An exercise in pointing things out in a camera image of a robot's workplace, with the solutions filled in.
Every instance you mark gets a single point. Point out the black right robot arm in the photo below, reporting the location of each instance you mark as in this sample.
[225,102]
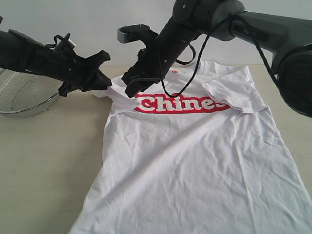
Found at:
[288,39]

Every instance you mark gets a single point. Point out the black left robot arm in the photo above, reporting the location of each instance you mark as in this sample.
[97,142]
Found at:
[21,53]

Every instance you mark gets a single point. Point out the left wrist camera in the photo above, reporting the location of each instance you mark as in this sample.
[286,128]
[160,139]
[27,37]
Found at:
[62,43]

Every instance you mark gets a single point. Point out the white t-shirt red print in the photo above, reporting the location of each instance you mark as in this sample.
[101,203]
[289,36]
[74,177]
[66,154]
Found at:
[200,156]

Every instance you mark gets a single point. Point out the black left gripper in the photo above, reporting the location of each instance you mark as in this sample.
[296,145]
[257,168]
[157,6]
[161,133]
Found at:
[76,72]

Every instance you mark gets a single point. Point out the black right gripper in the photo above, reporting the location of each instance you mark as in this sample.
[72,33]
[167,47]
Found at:
[153,64]

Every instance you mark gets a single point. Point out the metal mesh basket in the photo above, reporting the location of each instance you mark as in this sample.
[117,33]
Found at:
[25,95]

